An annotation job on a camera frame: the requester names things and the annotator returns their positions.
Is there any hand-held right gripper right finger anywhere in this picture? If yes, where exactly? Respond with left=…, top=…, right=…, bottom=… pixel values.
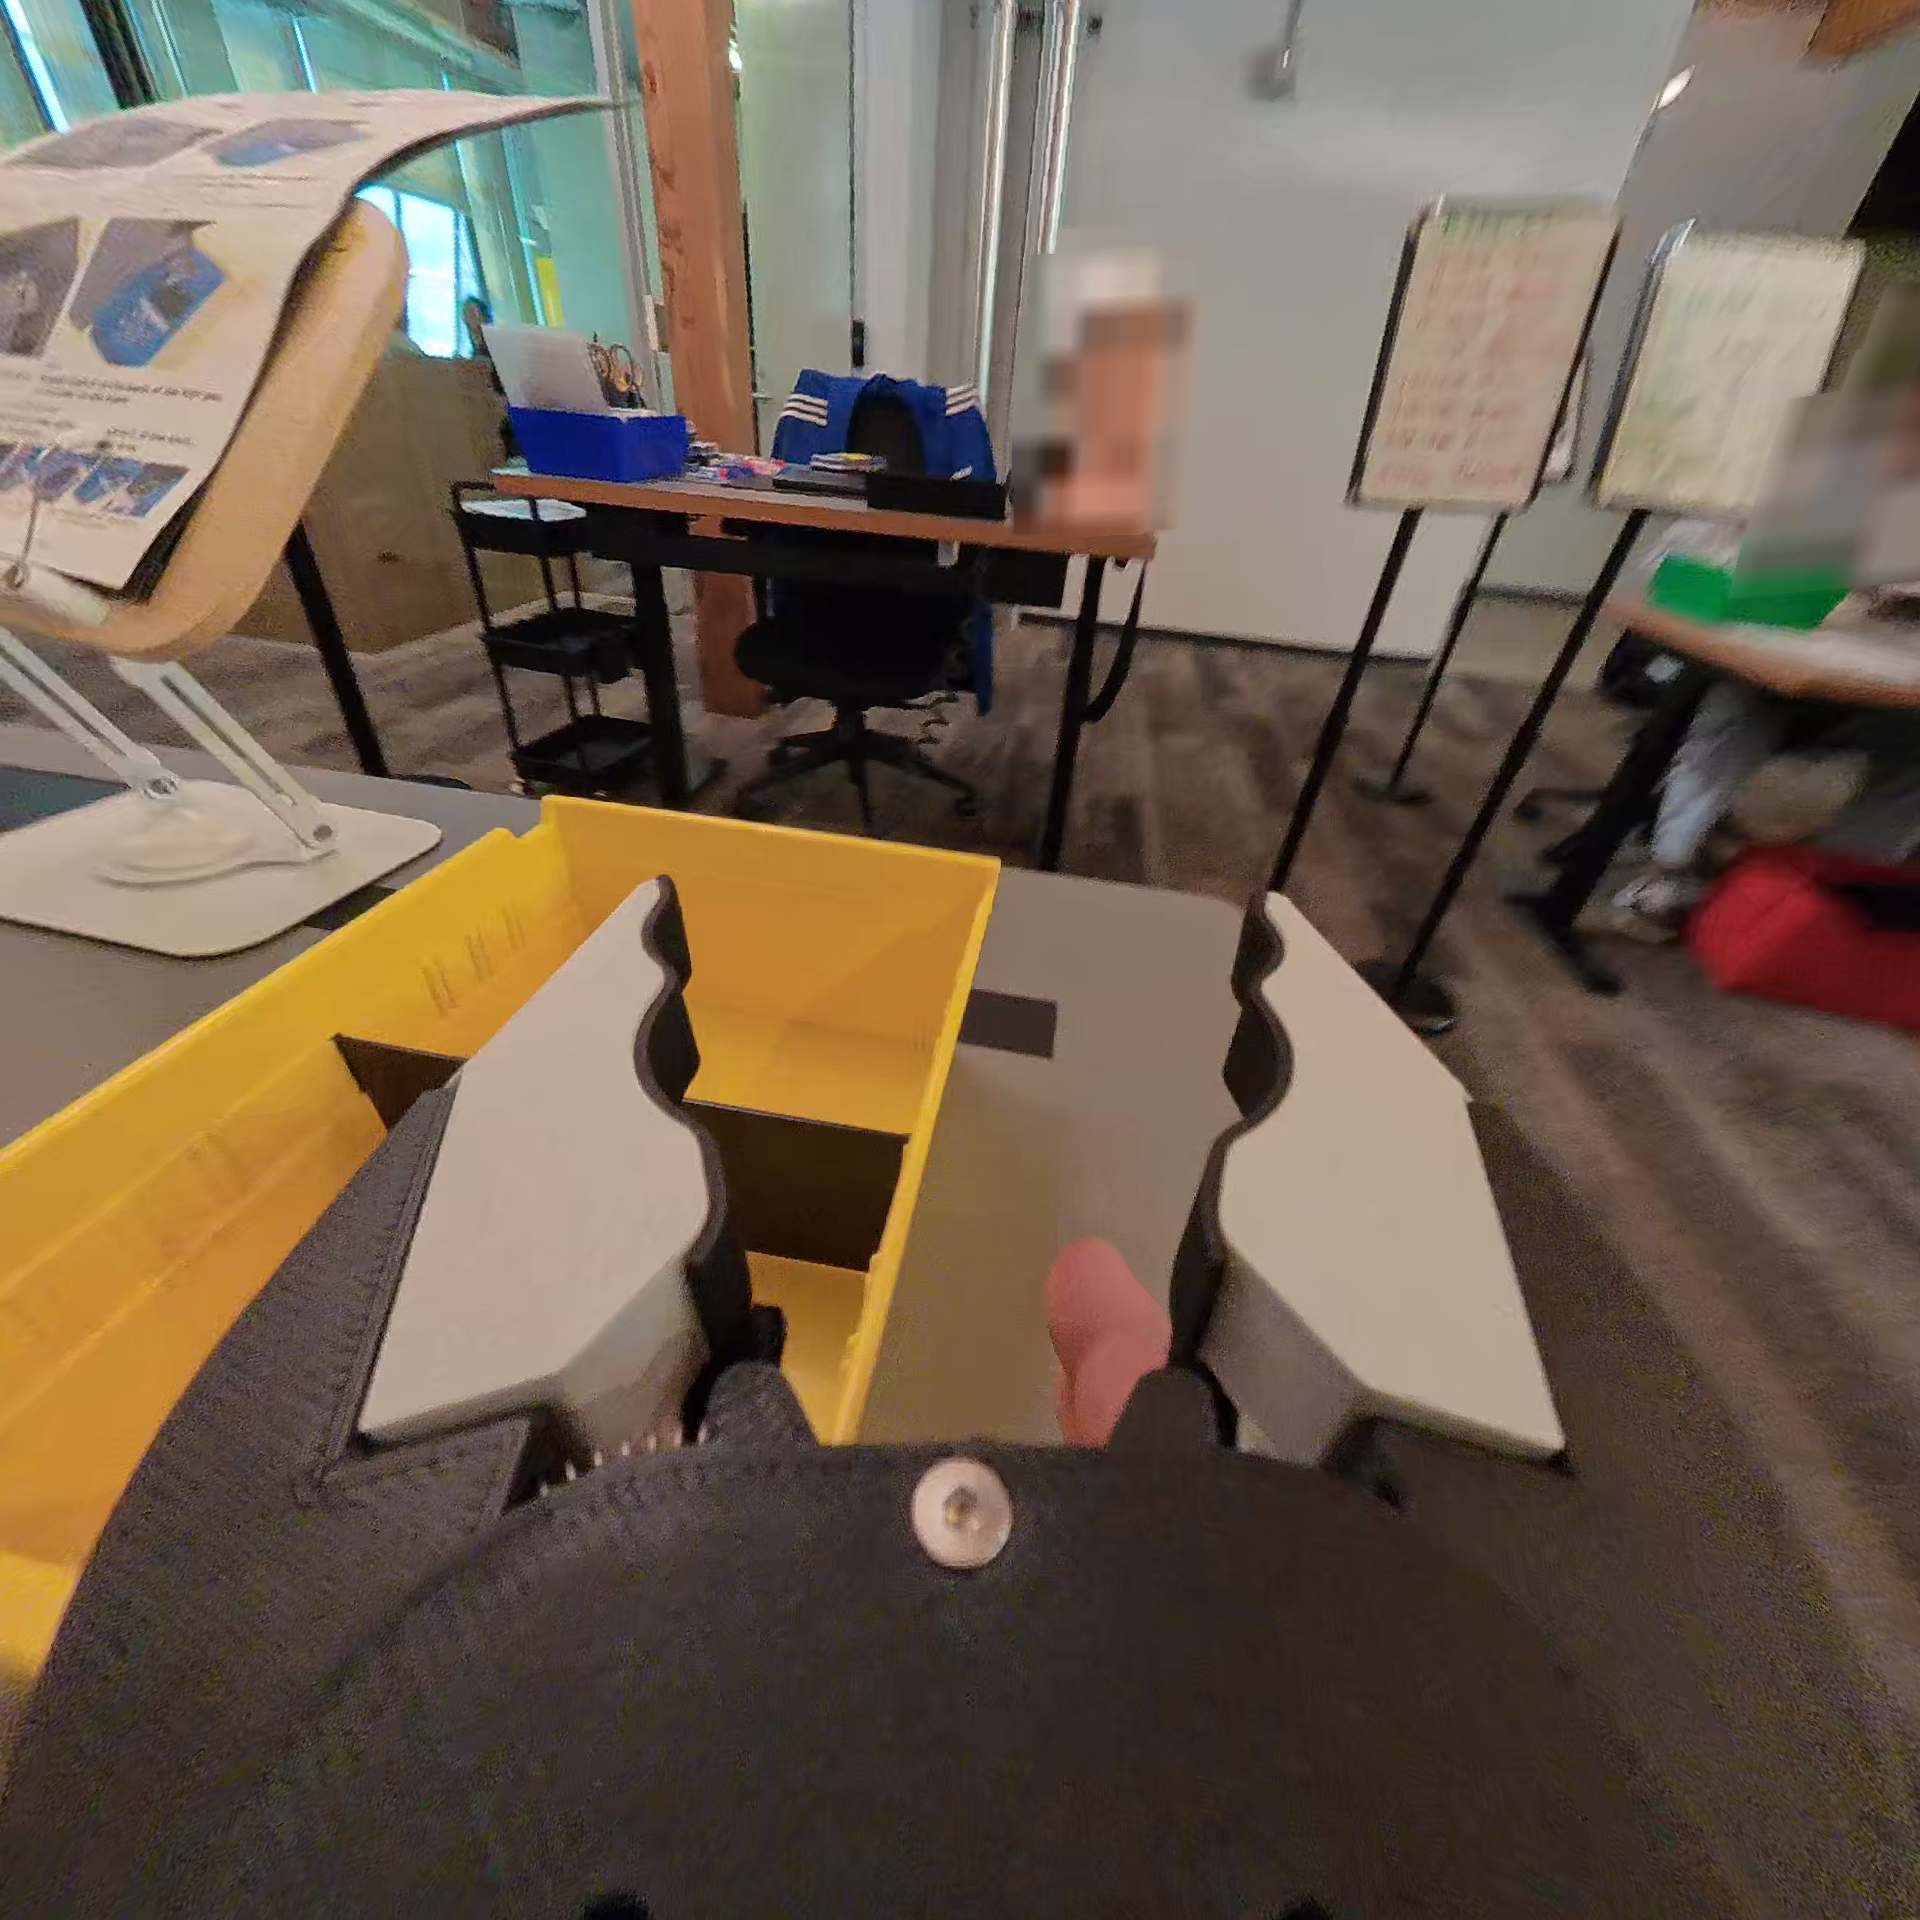
left=1170, top=892, right=1567, bottom=1468

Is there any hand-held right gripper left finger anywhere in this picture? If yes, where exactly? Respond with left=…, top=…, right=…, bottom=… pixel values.
left=356, top=878, right=753, bottom=1454

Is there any yellow plastic bin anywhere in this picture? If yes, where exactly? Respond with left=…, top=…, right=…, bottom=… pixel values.
left=0, top=796, right=1004, bottom=1685

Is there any person's right hand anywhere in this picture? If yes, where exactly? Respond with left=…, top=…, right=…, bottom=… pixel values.
left=1045, top=1237, right=1174, bottom=1449

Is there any white document stand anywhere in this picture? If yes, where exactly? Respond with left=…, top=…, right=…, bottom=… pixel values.
left=0, top=199, right=446, bottom=961

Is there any red bag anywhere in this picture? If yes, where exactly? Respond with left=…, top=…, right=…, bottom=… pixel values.
left=1685, top=839, right=1920, bottom=1038

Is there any black utility cart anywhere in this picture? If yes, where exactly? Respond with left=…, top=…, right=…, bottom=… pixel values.
left=449, top=479, right=665, bottom=800

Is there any black vertical pole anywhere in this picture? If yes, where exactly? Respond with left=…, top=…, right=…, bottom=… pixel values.
left=281, top=521, right=396, bottom=782

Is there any black office chair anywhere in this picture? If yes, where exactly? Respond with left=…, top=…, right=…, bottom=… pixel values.
left=729, top=393, right=993, bottom=836

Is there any dark pad with teal face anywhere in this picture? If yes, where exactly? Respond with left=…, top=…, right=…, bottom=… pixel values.
left=0, top=765, right=144, bottom=839

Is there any wooden table with black legs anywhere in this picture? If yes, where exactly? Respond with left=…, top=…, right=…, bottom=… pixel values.
left=1505, top=590, right=1920, bottom=995

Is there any green container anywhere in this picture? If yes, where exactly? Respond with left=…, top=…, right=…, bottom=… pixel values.
left=1650, top=551, right=1848, bottom=633

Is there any stack of cardboard boxes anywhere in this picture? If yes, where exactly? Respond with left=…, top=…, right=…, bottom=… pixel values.
left=240, top=348, right=519, bottom=655

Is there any blue plastic bin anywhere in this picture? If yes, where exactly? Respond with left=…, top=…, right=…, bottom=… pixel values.
left=506, top=403, right=693, bottom=484

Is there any wooden desk with black legs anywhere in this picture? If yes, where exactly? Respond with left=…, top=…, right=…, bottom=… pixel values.
left=489, top=464, right=1160, bottom=875

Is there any black box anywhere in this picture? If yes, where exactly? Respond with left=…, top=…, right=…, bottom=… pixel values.
left=863, top=469, right=1010, bottom=524

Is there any blue striped jacket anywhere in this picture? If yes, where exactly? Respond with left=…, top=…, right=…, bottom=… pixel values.
left=768, top=368, right=1000, bottom=713

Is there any clear plastic box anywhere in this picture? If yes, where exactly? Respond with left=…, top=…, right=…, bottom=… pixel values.
left=479, top=321, right=665, bottom=416

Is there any whiteboard sign on stand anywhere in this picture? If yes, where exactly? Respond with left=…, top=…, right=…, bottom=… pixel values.
left=1386, top=221, right=1870, bottom=1038
left=1266, top=195, right=1622, bottom=896

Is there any wooden pillar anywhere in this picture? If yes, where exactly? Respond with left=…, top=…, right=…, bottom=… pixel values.
left=630, top=0, right=770, bottom=719

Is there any printed instruction sheet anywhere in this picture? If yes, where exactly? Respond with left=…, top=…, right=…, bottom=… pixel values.
left=0, top=87, right=618, bottom=596

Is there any grey wall pipe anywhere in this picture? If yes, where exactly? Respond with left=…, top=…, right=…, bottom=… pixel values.
left=1030, top=0, right=1086, bottom=255
left=972, top=0, right=1025, bottom=302

